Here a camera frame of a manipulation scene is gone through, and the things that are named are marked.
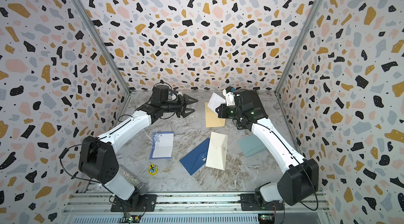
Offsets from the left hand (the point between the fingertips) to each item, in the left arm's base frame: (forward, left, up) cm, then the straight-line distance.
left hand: (198, 104), depth 78 cm
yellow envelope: (+10, -7, -29) cm, 31 cm away
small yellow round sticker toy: (-22, +25, -27) cm, 43 cm away
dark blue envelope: (-17, +2, -26) cm, 31 cm away
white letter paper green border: (+2, -9, 0) cm, 9 cm away
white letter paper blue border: (-9, +23, -27) cm, 37 cm away
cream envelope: (-13, -10, -27) cm, 31 cm away
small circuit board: (-44, +31, -28) cm, 60 cm away
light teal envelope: (-8, -30, -29) cm, 43 cm away
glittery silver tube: (-32, +27, -23) cm, 48 cm away
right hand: (-2, -8, -2) cm, 9 cm away
